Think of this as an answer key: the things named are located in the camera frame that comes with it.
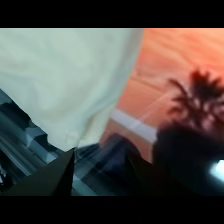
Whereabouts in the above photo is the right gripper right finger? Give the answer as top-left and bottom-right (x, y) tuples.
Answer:
(126, 150), (194, 197)

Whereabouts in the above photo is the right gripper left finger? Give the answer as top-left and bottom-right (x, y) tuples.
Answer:
(1, 147), (76, 197)

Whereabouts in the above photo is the pale green shirt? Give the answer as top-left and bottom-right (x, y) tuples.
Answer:
(0, 28), (146, 153)

